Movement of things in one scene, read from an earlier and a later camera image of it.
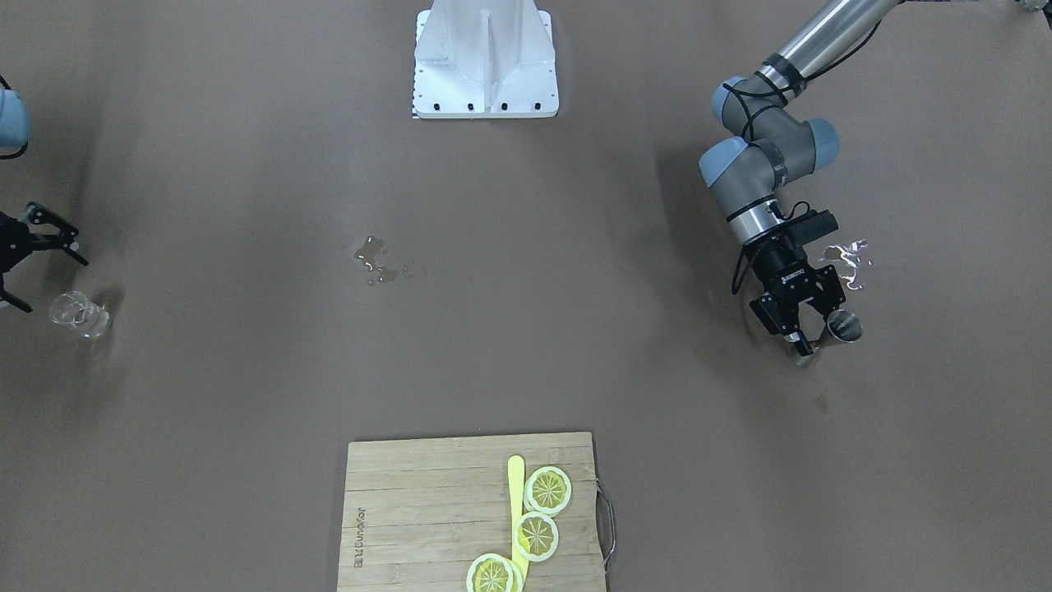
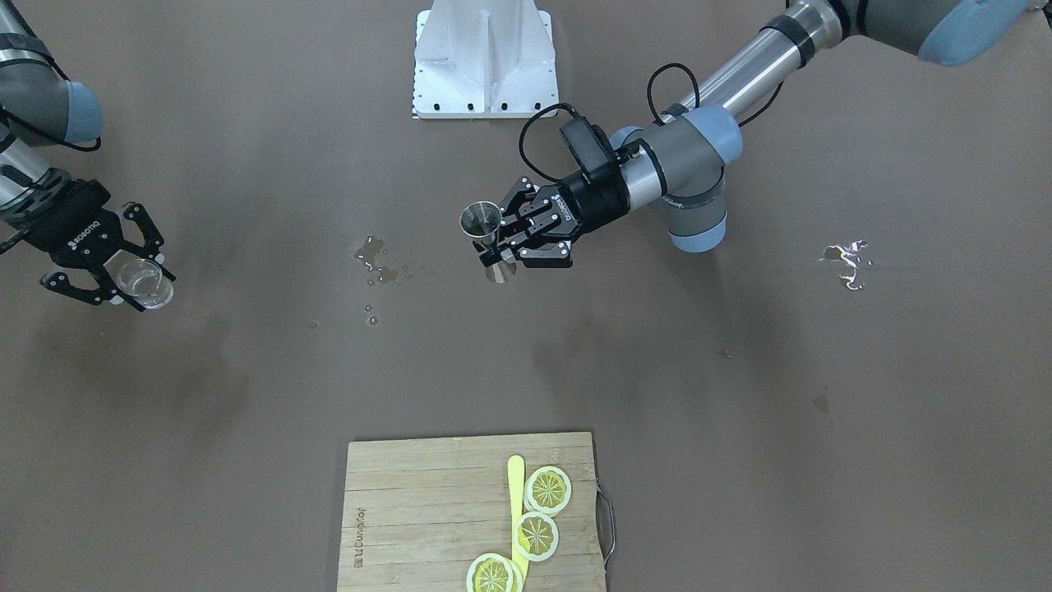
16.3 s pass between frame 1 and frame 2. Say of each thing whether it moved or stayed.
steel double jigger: moved
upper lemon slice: stayed
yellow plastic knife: stayed
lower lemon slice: stayed
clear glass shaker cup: moved
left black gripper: moved
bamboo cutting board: stayed
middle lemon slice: stayed
